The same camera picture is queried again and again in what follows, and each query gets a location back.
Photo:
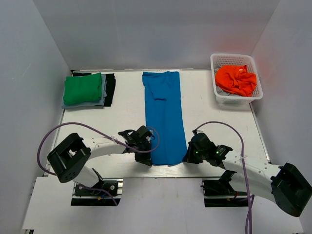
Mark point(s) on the white plastic basket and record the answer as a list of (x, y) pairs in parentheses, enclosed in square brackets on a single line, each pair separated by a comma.
[(221, 59)]

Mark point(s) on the grey t-shirt in basket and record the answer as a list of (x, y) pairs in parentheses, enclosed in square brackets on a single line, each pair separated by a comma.
[(218, 89)]

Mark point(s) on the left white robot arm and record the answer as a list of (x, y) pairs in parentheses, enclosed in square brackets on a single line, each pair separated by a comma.
[(68, 159)]

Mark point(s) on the orange t-shirt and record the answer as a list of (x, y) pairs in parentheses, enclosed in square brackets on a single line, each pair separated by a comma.
[(236, 80)]

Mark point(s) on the folded green t-shirt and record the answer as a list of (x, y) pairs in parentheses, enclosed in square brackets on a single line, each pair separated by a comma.
[(82, 89)]

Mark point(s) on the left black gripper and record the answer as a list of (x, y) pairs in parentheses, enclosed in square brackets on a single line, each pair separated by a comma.
[(145, 159)]

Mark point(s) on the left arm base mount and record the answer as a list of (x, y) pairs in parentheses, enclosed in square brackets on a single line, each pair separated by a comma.
[(84, 197)]

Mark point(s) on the folded black t-shirt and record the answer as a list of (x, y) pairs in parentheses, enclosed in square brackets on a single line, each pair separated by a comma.
[(110, 89)]

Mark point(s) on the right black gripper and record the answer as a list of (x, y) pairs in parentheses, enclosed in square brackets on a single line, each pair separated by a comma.
[(190, 158)]

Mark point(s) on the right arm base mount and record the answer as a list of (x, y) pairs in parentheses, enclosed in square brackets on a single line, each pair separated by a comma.
[(219, 194)]

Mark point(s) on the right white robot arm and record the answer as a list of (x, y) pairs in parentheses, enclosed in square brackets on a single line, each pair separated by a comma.
[(283, 185)]

